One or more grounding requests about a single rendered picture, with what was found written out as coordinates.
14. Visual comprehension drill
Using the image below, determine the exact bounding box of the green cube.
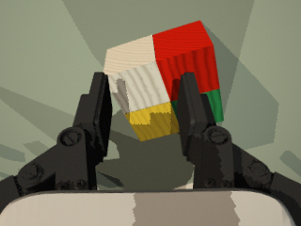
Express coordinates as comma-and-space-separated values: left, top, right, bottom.
171, 89, 224, 123

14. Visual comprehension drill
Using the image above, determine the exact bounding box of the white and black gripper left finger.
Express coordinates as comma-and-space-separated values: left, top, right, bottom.
0, 73, 113, 214

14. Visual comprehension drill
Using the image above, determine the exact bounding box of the red cube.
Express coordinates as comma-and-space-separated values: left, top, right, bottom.
152, 21, 220, 102

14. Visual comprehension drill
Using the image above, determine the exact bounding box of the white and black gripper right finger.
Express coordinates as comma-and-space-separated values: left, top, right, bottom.
177, 73, 301, 226

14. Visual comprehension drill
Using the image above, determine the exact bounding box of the grey striped cube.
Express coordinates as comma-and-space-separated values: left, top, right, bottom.
103, 35, 170, 114

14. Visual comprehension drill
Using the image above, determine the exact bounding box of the yellow cube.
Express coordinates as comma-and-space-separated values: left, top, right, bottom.
124, 102, 180, 141

